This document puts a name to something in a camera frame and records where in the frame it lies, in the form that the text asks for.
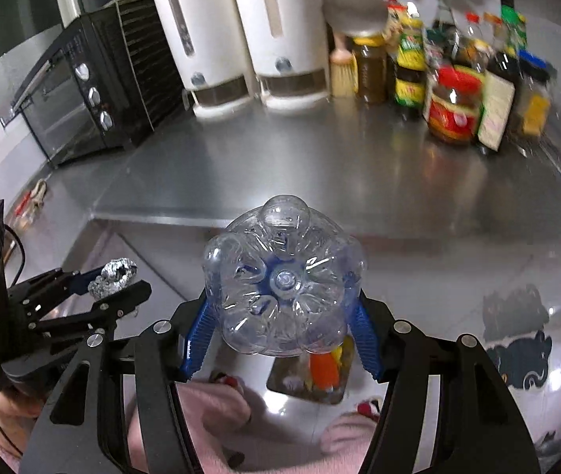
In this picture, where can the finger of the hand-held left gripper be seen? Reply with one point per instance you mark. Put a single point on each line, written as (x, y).
(48, 289)
(112, 308)

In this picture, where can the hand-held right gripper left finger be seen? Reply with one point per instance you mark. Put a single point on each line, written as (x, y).
(196, 340)

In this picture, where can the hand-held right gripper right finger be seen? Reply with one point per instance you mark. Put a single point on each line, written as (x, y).
(367, 340)

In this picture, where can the foil ball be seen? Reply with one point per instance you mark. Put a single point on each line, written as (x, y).
(112, 276)

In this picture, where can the trash bin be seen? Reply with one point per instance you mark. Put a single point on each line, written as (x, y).
(290, 387)

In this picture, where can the clear plastic bottle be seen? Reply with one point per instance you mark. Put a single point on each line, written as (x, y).
(280, 276)

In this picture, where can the person's left forearm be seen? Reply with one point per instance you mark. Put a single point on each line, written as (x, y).
(8, 429)

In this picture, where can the slipper with red trim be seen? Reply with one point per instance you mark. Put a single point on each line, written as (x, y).
(370, 407)
(228, 381)

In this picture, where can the person's pink trouser leg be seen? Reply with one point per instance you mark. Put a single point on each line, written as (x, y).
(206, 429)
(349, 444)

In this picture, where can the black cat sticker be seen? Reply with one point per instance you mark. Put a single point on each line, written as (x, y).
(520, 363)

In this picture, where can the black toaster oven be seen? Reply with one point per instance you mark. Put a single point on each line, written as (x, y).
(77, 103)

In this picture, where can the red label sauce jar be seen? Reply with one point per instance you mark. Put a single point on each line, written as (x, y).
(453, 108)

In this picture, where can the green yellow label jar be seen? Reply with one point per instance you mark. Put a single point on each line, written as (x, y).
(409, 84)

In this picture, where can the brown oil jar yellow lid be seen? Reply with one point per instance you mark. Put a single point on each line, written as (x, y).
(369, 74)

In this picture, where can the wooden bristle brush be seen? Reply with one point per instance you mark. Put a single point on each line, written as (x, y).
(343, 71)

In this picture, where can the white grain dispenser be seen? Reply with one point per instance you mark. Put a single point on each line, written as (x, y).
(285, 24)
(196, 34)

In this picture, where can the blue cap spice jar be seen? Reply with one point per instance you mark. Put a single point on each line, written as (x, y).
(535, 103)

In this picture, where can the slim clear glass bottle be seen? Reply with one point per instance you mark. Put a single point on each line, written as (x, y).
(443, 39)

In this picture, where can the clear bottle red cap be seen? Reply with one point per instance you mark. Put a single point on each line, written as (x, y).
(475, 44)

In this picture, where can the red cap orange label bottle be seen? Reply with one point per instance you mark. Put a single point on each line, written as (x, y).
(395, 15)

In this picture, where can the green cap bottle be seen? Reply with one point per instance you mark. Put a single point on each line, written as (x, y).
(513, 27)

